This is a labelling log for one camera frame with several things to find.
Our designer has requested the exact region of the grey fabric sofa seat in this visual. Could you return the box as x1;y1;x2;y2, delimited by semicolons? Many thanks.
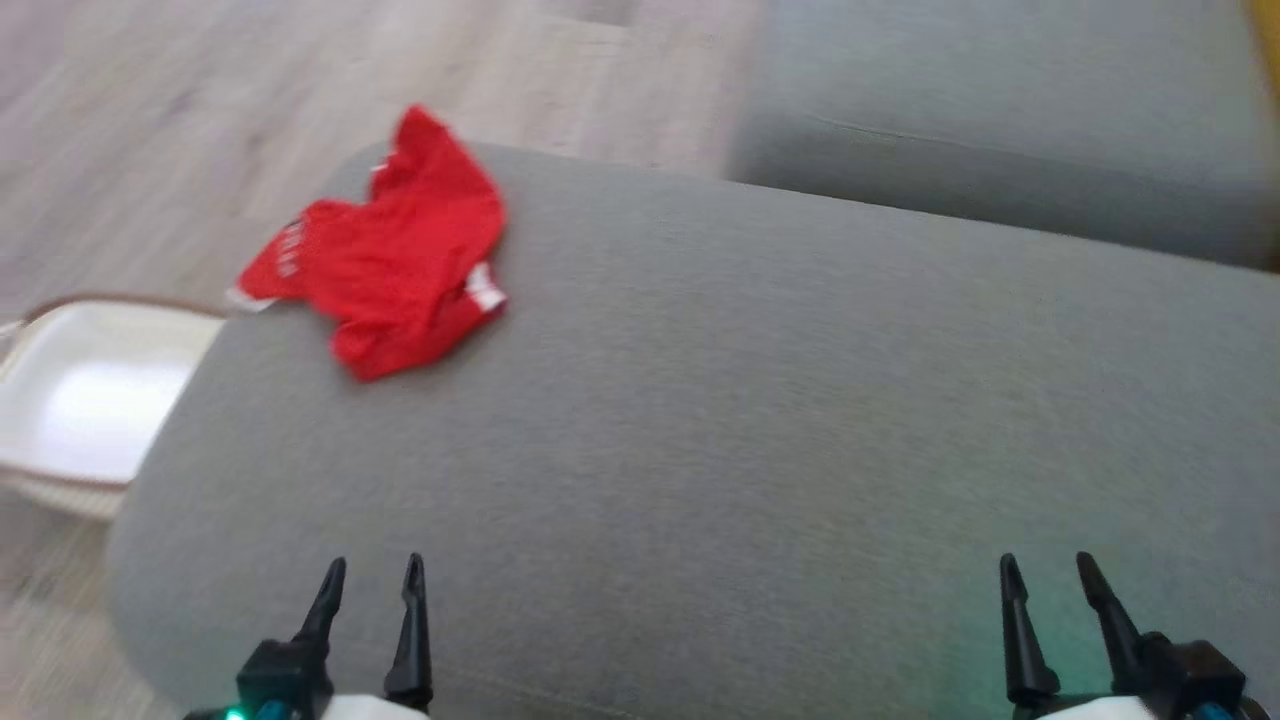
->
105;140;1280;720

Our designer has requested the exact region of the white laundry basket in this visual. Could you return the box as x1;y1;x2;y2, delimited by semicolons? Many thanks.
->
0;294;227;523

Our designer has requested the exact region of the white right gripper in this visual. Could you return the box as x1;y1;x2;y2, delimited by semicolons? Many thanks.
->
998;551;1167;720

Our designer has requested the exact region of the red shirt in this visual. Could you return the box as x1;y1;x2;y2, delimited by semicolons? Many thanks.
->
227;104;510;384

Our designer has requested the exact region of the grey sofa cushion with seam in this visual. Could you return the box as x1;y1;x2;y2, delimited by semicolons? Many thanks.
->
728;0;1280;271

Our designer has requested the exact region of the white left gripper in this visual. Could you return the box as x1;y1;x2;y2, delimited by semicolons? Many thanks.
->
293;552;435;720

